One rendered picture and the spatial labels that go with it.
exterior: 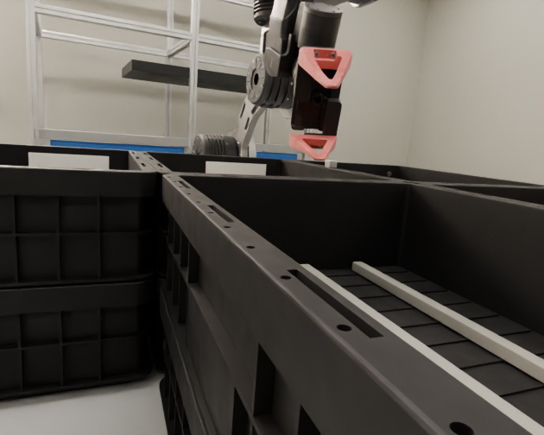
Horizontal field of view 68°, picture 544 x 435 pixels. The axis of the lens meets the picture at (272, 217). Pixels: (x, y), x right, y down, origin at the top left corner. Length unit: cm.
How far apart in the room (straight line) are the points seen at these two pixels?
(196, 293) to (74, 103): 312
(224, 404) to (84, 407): 28
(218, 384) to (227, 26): 352
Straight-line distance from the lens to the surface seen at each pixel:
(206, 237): 20
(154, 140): 252
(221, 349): 20
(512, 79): 410
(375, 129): 440
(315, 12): 64
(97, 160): 79
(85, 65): 338
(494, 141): 409
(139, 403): 47
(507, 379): 32
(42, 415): 47
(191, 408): 27
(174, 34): 259
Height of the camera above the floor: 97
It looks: 11 degrees down
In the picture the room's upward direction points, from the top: 4 degrees clockwise
